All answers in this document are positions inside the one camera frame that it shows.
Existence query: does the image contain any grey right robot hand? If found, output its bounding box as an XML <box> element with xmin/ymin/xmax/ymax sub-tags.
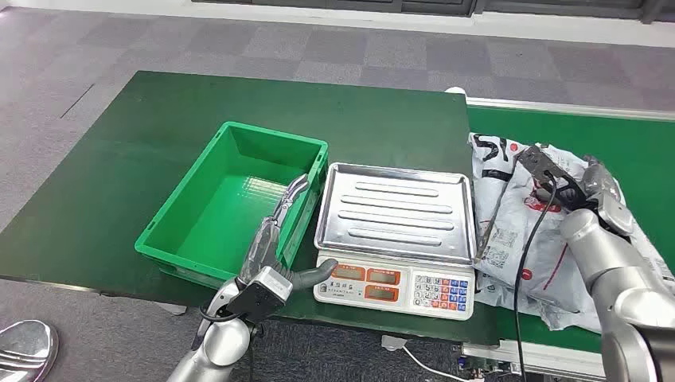
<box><xmin>537</xmin><ymin>154</ymin><xmax>623</xmax><ymax>212</ymax></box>

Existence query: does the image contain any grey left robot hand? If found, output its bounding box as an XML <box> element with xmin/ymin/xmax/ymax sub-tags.
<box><xmin>237</xmin><ymin>173</ymin><xmax>339</xmax><ymax>292</ymax></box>

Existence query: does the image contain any small grey courier parcel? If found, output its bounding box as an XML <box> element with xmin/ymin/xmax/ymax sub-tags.
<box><xmin>474</xmin><ymin>142</ymin><xmax>629</xmax><ymax>310</ymax></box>

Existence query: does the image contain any green conveyor belt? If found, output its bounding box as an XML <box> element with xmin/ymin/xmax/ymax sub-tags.
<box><xmin>466</xmin><ymin>105</ymin><xmax>675</xmax><ymax>354</ymax></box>

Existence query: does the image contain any large grey courier parcel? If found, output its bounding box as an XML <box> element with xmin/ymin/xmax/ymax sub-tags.
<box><xmin>468</xmin><ymin>131</ymin><xmax>675</xmax><ymax>296</ymax></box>

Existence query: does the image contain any green plastic crate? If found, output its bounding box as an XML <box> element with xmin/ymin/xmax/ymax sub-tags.
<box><xmin>134</xmin><ymin>121</ymin><xmax>329</xmax><ymax>290</ymax></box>

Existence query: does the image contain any white electronic scale steel tray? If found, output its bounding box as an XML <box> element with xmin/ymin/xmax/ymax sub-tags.
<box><xmin>313</xmin><ymin>162</ymin><xmax>478</xmax><ymax>322</ymax></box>

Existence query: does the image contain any shiny chrome object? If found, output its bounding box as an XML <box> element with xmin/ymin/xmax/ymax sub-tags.
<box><xmin>0</xmin><ymin>320</ymin><xmax>60</xmax><ymax>382</ymax></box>

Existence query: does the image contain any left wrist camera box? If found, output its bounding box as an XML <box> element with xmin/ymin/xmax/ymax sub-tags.
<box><xmin>226</xmin><ymin>266</ymin><xmax>295</xmax><ymax>324</ymax></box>

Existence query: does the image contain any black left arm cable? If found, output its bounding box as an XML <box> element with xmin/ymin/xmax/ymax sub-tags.
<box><xmin>197</xmin><ymin>304</ymin><xmax>244</xmax><ymax>324</ymax></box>

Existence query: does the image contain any white power cable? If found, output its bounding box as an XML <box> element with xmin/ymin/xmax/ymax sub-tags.
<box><xmin>400</xmin><ymin>345</ymin><xmax>470</xmax><ymax>382</ymax></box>

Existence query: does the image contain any circuit board with wires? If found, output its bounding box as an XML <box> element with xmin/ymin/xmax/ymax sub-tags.
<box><xmin>455</xmin><ymin>356</ymin><xmax>515</xmax><ymax>382</ymax></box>

